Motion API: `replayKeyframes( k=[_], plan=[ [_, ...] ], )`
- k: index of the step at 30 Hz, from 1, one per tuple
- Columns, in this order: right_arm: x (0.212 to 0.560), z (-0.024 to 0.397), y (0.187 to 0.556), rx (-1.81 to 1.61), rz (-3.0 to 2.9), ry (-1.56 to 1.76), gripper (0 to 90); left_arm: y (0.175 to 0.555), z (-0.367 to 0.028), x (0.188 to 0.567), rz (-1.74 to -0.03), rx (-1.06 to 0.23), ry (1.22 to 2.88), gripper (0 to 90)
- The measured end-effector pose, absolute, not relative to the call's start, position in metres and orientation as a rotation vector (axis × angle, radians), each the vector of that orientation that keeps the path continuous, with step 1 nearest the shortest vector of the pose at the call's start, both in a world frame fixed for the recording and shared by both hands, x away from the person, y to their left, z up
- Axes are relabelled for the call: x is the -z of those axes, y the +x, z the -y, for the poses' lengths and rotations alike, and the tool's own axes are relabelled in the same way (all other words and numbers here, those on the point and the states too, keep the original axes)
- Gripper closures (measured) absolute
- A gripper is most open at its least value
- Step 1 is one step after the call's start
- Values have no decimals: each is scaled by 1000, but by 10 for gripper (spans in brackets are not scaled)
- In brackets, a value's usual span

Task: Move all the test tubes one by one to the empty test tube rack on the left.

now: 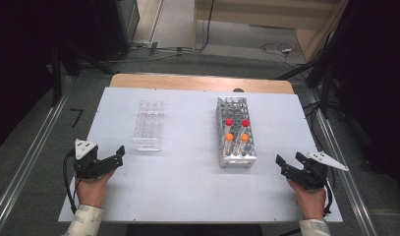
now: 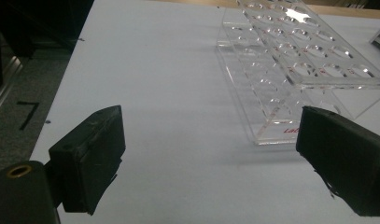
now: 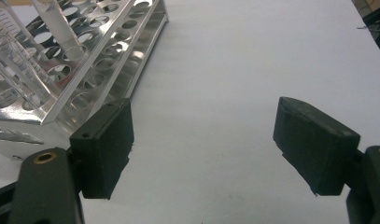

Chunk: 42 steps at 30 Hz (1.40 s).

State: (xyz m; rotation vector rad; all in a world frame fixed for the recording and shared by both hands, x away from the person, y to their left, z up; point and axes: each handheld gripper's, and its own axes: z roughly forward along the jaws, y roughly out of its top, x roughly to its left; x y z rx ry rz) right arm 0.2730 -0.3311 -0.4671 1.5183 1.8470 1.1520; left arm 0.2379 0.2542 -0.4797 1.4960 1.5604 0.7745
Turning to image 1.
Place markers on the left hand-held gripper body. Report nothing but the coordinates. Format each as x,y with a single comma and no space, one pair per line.
86,167

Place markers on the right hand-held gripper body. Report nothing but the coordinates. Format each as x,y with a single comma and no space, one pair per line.
314,177

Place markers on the clear plastic tube rack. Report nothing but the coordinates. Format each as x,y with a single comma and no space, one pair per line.
149,126

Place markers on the metal tube rack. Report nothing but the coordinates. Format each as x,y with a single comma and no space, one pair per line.
235,157

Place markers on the red-capped test tube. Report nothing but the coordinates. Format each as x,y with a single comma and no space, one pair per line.
245,123
228,122

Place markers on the person's left hand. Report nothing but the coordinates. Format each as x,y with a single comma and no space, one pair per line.
91,191

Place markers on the person's right hand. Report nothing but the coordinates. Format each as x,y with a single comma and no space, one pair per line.
312,203

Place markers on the black tripod stand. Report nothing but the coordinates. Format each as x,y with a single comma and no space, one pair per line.
325,91

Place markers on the white board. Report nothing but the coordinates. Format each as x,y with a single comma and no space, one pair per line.
187,183

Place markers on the black metal stand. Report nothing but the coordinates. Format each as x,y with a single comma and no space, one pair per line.
56,82

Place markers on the wooden table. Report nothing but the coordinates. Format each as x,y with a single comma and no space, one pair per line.
187,82

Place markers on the black cabinet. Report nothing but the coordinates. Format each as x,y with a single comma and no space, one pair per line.
119,26

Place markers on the light wooden furniture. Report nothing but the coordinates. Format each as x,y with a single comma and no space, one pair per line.
269,14

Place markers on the metal floor rail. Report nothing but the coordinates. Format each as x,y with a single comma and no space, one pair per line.
345,190
24,164

